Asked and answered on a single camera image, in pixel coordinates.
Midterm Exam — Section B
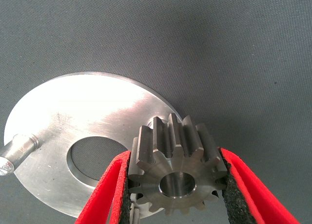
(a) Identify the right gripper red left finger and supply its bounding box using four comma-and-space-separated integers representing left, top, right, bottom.
74, 150, 133, 224

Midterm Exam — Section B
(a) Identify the round metal carrier plate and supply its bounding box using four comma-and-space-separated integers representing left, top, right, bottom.
0, 71, 184, 224

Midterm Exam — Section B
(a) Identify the dark grey table cloth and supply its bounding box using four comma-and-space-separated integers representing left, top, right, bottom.
0, 0, 312, 224

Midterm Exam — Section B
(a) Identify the small steel planetary gear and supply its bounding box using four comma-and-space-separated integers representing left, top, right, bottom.
127, 112, 229, 217

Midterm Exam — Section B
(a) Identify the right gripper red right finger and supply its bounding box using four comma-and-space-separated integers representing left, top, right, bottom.
217, 147, 302, 224

